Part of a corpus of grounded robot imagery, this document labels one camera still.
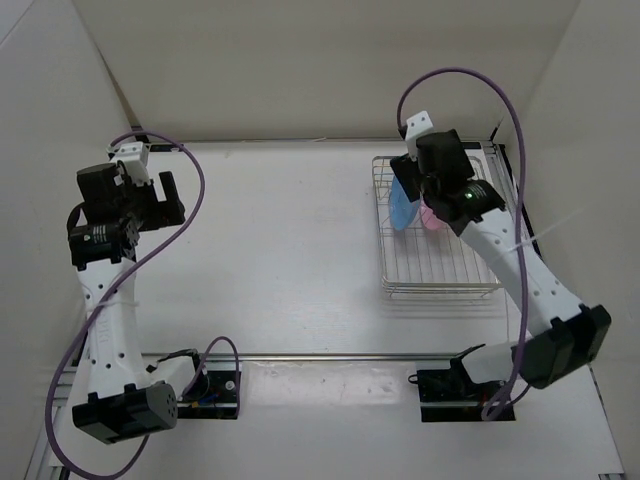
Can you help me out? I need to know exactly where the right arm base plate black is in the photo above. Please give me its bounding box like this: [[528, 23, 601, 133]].
[[407, 369, 502, 423]]

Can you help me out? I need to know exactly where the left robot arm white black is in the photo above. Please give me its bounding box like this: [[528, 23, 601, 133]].
[[67, 159, 210, 444]]

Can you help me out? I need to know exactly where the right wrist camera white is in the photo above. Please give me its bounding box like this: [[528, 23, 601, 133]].
[[404, 110, 434, 162]]

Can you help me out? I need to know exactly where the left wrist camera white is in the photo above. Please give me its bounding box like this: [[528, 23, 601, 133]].
[[107, 142, 152, 187]]

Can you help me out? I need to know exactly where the aluminium frame rail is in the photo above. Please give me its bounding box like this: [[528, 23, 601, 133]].
[[139, 352, 471, 362]]

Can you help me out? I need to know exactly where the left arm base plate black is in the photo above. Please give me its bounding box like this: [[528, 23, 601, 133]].
[[178, 360, 242, 420]]

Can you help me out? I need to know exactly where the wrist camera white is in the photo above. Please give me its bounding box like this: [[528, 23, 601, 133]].
[[107, 142, 152, 187], [404, 110, 434, 162]]

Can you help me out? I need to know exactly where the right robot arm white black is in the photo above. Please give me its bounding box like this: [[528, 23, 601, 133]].
[[390, 128, 611, 400]]

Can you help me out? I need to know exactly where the pink plastic plate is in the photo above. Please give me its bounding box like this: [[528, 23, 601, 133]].
[[419, 202, 443, 231]]

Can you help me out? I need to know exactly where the metal wire dish rack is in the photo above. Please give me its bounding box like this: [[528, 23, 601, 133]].
[[372, 156, 501, 299]]

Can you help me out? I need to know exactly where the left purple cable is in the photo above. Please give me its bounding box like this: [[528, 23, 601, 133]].
[[45, 130, 239, 476]]

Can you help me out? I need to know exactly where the blue plastic plate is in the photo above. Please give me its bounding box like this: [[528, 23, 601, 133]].
[[389, 177, 420, 231]]

